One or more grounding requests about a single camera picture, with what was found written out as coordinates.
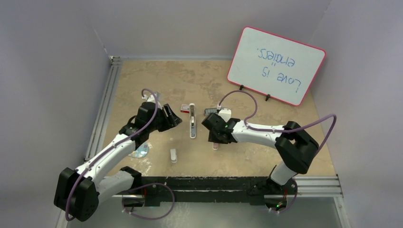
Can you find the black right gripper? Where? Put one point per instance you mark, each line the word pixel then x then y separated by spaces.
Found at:
pixel 213 138

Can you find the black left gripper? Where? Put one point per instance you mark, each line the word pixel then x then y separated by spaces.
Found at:
pixel 167 124

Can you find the red white staple box sleeve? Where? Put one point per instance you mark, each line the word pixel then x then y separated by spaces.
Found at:
pixel 185 108

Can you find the long white stapler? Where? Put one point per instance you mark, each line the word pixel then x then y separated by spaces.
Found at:
pixel 192 121

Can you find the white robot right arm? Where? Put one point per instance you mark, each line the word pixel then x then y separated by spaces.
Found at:
pixel 295 146

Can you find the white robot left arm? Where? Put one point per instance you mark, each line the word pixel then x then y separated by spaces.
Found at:
pixel 79 191

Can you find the blue hair clip package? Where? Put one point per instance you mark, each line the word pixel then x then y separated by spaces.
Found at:
pixel 140 152

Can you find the pink framed whiteboard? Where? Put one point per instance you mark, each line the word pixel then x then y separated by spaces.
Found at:
pixel 273 65

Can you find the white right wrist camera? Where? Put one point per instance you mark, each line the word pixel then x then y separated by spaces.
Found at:
pixel 225 114

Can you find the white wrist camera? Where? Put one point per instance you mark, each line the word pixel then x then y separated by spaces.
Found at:
pixel 225 114
pixel 154 98

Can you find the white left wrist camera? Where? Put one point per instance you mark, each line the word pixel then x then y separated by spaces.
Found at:
pixel 154 98

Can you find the aluminium frame rails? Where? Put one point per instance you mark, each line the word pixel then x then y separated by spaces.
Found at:
pixel 181 81

